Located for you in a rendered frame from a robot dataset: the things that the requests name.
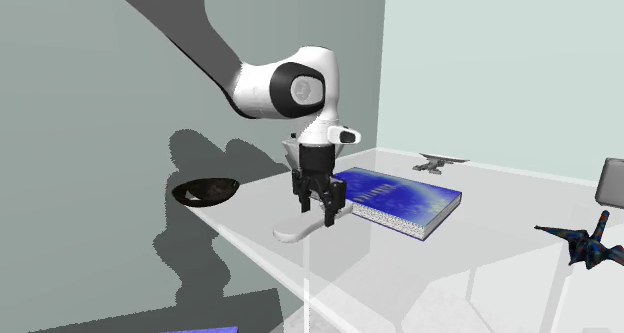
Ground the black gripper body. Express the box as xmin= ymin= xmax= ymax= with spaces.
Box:
xmin=291 ymin=144 xmax=343 ymax=195

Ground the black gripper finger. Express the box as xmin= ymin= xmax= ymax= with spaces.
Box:
xmin=318 ymin=177 xmax=348 ymax=228
xmin=292 ymin=177 xmax=314 ymax=214

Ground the blue book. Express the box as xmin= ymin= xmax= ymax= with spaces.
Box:
xmin=333 ymin=166 xmax=463 ymax=243

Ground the black bowl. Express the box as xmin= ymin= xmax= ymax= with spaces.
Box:
xmin=171 ymin=177 xmax=241 ymax=208

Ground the grey bird figure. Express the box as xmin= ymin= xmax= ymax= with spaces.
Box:
xmin=411 ymin=151 xmax=471 ymax=176

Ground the white table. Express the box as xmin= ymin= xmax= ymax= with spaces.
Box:
xmin=171 ymin=146 xmax=624 ymax=333

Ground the purple flat object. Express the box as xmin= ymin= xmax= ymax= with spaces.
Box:
xmin=159 ymin=325 xmax=240 ymax=333

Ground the dark multicoloured paper crane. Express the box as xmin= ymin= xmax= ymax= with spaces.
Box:
xmin=533 ymin=209 xmax=624 ymax=271

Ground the grey box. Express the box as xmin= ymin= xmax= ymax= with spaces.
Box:
xmin=594 ymin=157 xmax=624 ymax=210

